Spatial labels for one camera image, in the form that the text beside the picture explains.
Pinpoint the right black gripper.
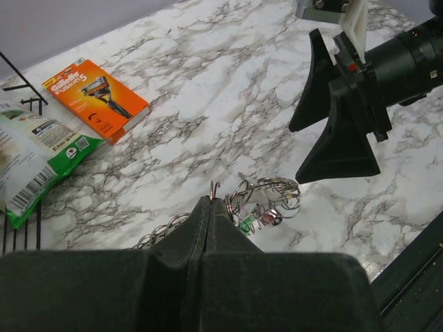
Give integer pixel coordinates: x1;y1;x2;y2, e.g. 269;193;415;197
289;29;392;183

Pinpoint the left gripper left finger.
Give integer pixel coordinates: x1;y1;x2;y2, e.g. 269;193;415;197
1;197;210;331

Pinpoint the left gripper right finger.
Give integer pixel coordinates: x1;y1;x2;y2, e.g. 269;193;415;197
193;199;383;331

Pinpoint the key with green tag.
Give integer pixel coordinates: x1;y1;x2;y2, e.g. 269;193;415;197
239;216;255;236

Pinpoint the round metal keyring disc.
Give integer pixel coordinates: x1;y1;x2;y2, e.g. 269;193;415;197
133;174;302;250

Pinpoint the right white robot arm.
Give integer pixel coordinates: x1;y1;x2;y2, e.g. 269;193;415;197
289;1;442;183

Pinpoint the white and green packet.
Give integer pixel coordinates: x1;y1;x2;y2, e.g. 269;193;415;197
1;93;102;228

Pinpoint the orange Gillette razor box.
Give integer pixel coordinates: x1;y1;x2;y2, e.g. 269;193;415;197
42;58;151;145

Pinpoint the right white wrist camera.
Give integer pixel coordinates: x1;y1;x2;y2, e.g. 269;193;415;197
293;0;369;64

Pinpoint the black wire rack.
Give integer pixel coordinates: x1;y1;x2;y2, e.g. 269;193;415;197
1;55;55;255

